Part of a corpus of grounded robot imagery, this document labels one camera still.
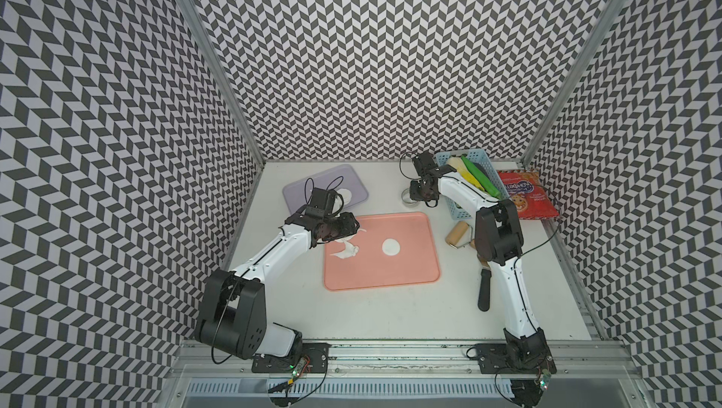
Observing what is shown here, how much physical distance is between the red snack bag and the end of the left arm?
619 mm

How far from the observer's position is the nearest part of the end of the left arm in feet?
2.07

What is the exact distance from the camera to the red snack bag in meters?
1.01
